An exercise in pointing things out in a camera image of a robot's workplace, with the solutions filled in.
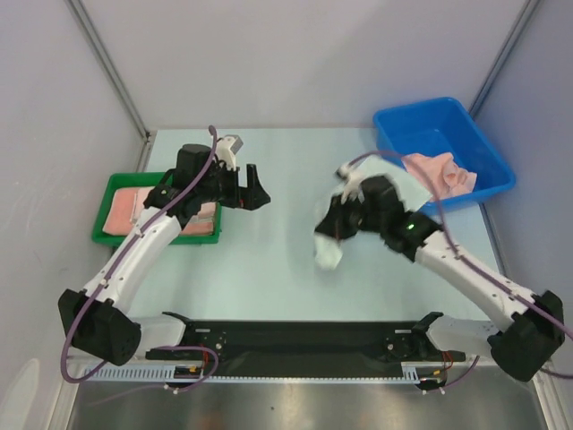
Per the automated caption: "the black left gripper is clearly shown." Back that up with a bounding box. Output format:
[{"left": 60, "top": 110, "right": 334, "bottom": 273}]
[{"left": 196, "top": 160, "right": 269, "bottom": 211}]

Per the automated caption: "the pink cartoon face towel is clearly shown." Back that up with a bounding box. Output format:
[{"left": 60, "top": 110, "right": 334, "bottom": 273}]
[{"left": 129, "top": 186, "right": 217, "bottom": 237}]

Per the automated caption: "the pink terry towel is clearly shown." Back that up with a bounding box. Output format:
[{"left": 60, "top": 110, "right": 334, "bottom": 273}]
[{"left": 102, "top": 187, "right": 139, "bottom": 236}]

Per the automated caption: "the white light blue towel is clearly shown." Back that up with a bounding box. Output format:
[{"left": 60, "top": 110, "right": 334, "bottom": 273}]
[{"left": 313, "top": 156, "right": 431, "bottom": 270}]

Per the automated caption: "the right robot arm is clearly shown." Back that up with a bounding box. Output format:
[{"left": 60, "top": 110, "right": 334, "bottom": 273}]
[{"left": 314, "top": 175, "right": 566, "bottom": 382}]

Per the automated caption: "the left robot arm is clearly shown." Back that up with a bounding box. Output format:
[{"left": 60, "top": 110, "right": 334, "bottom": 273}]
[{"left": 57, "top": 134, "right": 270, "bottom": 366}]

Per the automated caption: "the pale pink towel in bin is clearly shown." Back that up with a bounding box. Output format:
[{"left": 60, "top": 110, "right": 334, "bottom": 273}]
[{"left": 401, "top": 152, "right": 477, "bottom": 200}]

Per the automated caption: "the green plastic tray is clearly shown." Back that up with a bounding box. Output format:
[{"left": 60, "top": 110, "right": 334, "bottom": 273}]
[{"left": 91, "top": 172, "right": 222, "bottom": 247}]

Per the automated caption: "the blue plastic bin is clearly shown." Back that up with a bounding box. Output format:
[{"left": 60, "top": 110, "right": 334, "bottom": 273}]
[{"left": 372, "top": 97, "right": 516, "bottom": 211}]

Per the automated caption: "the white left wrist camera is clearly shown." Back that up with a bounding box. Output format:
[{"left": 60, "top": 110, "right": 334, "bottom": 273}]
[{"left": 215, "top": 134, "right": 244, "bottom": 171}]

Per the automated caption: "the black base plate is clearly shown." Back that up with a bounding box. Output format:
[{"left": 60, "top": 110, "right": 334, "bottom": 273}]
[{"left": 146, "top": 315, "right": 466, "bottom": 372}]

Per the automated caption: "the white cable duct rail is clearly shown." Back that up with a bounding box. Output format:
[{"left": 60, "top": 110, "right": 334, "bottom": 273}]
[{"left": 83, "top": 362, "right": 448, "bottom": 386}]

